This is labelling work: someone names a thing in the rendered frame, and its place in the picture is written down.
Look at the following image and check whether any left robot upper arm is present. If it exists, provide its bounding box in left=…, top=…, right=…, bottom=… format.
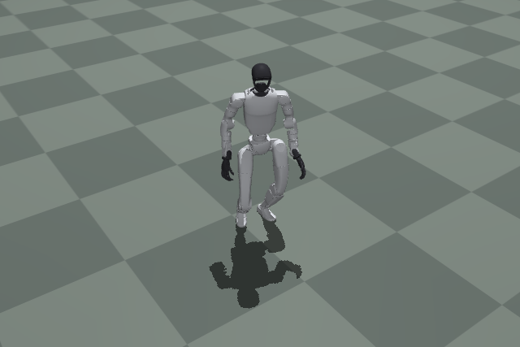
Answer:
left=276, top=90, right=294, bottom=128

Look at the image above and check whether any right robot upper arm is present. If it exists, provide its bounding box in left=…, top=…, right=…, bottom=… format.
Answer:
left=222, top=93, right=245, bottom=130

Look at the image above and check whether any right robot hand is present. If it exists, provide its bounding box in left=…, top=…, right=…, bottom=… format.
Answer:
left=221, top=150, right=234, bottom=181

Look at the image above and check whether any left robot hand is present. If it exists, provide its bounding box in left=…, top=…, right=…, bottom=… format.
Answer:
left=292, top=149, right=306, bottom=180

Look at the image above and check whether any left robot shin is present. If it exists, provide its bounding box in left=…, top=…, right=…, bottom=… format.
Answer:
left=260, top=189, right=285, bottom=210

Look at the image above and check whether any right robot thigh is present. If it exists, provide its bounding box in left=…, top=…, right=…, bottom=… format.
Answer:
left=237, top=144, right=254, bottom=210

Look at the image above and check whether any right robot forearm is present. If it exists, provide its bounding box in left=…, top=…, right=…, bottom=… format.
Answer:
left=220, top=120, right=232, bottom=158

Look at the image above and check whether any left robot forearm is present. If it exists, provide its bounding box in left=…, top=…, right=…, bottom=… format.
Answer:
left=287, top=118, right=299, bottom=157

